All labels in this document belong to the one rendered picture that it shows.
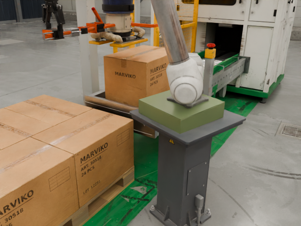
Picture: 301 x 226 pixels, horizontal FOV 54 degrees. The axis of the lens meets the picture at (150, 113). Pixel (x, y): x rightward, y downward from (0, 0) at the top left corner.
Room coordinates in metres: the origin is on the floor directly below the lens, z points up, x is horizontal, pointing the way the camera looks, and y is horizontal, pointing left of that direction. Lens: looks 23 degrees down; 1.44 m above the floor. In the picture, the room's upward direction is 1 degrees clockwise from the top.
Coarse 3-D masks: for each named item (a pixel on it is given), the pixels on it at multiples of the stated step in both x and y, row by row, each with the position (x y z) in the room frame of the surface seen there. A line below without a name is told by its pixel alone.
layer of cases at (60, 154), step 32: (0, 128) 1.80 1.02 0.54; (32, 128) 1.81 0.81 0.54; (64, 128) 1.82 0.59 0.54; (96, 128) 1.83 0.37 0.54; (128, 128) 1.93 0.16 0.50; (0, 160) 1.40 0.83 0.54; (32, 160) 1.41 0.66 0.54; (64, 160) 1.42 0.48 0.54; (96, 160) 1.63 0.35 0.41; (128, 160) 1.92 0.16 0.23; (0, 192) 1.12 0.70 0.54; (32, 192) 1.23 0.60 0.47; (64, 192) 1.40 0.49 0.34; (96, 192) 1.62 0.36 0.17; (0, 224) 1.07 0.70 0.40; (32, 224) 1.20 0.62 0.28
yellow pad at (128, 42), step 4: (136, 36) 2.19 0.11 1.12; (124, 40) 2.07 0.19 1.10; (128, 40) 2.12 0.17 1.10; (132, 40) 2.13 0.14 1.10; (136, 40) 2.16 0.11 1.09; (140, 40) 2.17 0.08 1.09; (144, 40) 2.22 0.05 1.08; (112, 44) 2.01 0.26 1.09; (116, 44) 2.00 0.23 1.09; (120, 44) 1.99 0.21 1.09; (124, 44) 2.00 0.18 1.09; (128, 44) 2.04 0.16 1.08; (132, 44) 2.08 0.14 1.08
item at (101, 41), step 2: (102, 38) 2.17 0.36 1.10; (90, 40) 2.13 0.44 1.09; (92, 40) 2.14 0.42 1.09; (94, 40) 2.13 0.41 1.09; (96, 40) 2.12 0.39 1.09; (98, 40) 2.11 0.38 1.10; (100, 40) 2.11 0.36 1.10; (102, 40) 2.12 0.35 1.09; (104, 40) 2.14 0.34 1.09; (106, 40) 2.14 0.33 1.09; (108, 40) 2.16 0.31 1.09; (110, 40) 2.18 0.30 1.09; (112, 40) 2.20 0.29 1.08; (90, 42) 2.11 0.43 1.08; (92, 42) 2.10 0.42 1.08; (94, 42) 2.09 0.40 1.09; (96, 42) 2.08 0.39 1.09; (98, 42) 2.08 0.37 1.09; (100, 42) 2.08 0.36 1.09; (102, 42) 2.10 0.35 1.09; (104, 42) 2.12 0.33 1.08; (106, 42) 2.14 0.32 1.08; (108, 42) 2.16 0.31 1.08; (110, 42) 2.18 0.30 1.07; (98, 44) 2.08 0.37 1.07; (100, 44) 2.08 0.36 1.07
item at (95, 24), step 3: (87, 24) 1.96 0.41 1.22; (90, 24) 1.94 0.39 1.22; (93, 24) 1.93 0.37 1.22; (96, 24) 1.93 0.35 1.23; (99, 24) 1.94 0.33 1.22; (102, 24) 1.96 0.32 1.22; (96, 27) 1.93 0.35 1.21; (99, 27) 1.95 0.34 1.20; (102, 27) 1.97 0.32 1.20; (93, 30) 1.93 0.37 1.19; (96, 30) 1.92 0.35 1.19; (99, 30) 1.94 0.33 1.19; (102, 30) 1.96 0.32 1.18
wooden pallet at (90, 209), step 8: (120, 176) 1.84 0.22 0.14; (128, 176) 1.92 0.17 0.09; (112, 184) 1.76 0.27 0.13; (120, 184) 1.88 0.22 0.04; (128, 184) 1.92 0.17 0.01; (104, 192) 1.80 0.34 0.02; (112, 192) 1.80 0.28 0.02; (96, 200) 1.71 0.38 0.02; (104, 200) 1.71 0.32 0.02; (80, 208) 1.49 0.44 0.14; (88, 208) 1.63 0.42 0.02; (96, 208) 1.63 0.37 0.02; (72, 216) 1.42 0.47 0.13; (80, 216) 1.48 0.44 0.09; (88, 216) 1.54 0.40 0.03; (64, 224) 1.46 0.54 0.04; (72, 224) 1.42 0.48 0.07; (80, 224) 1.47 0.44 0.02
